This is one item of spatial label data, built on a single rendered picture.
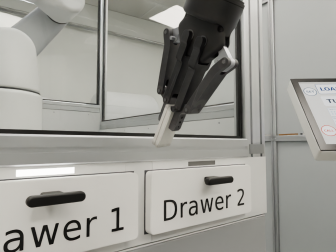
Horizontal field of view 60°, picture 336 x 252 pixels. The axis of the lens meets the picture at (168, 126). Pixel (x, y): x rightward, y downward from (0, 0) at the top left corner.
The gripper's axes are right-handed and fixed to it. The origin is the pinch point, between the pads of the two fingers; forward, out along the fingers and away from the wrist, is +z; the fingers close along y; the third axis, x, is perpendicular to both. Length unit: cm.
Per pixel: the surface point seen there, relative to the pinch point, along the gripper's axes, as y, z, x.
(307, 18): 59, -32, -167
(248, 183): -5.9, 14.2, -28.4
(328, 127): -8, 0, -58
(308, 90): 5, -6, -67
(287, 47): 63, -12, -168
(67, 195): -0.6, 9.2, 15.1
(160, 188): -1.1, 12.5, -2.9
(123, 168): 3.4, 10.3, 2.9
